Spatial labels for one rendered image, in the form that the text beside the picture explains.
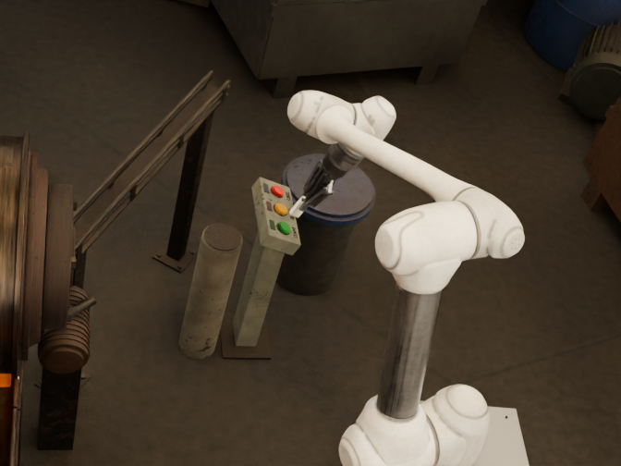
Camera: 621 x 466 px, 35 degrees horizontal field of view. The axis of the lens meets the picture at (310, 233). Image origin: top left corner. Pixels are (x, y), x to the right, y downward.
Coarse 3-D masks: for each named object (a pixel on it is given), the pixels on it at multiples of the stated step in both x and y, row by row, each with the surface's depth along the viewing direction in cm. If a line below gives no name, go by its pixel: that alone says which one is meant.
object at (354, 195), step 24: (288, 168) 331; (312, 168) 332; (336, 192) 326; (360, 192) 329; (312, 216) 319; (336, 216) 320; (360, 216) 323; (312, 240) 330; (336, 240) 332; (288, 264) 342; (312, 264) 338; (336, 264) 344; (288, 288) 349; (312, 288) 348
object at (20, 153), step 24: (0, 144) 179; (24, 144) 178; (0, 168) 173; (24, 168) 173; (0, 192) 170; (24, 192) 170; (0, 216) 168; (0, 240) 167; (0, 264) 167; (0, 288) 168; (0, 312) 169; (0, 336) 172; (0, 360) 176
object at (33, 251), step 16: (32, 160) 181; (32, 176) 177; (32, 192) 174; (32, 208) 173; (32, 224) 172; (32, 240) 171; (32, 256) 171; (32, 272) 174; (32, 288) 174; (32, 304) 176; (32, 320) 178; (32, 336) 181
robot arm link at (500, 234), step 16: (464, 192) 221; (480, 192) 219; (480, 208) 211; (496, 208) 213; (480, 224) 209; (496, 224) 210; (512, 224) 210; (480, 240) 210; (496, 240) 209; (512, 240) 210; (480, 256) 214; (496, 256) 212
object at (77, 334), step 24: (72, 288) 261; (48, 336) 250; (72, 336) 251; (48, 360) 250; (72, 360) 252; (48, 384) 263; (72, 384) 264; (48, 408) 271; (72, 408) 272; (48, 432) 279; (72, 432) 281
